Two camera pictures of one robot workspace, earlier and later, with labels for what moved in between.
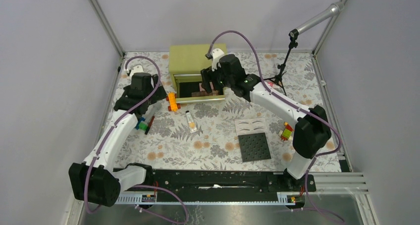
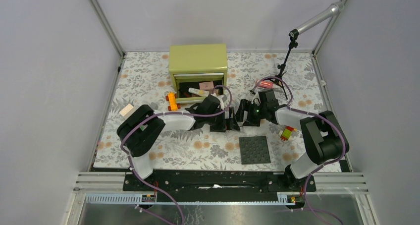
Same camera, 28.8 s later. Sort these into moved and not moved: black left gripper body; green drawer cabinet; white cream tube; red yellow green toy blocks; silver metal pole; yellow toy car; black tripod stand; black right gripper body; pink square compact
Moved: black left gripper body; white cream tube; black right gripper body
Not moved: red yellow green toy blocks; pink square compact; black tripod stand; green drawer cabinet; yellow toy car; silver metal pole
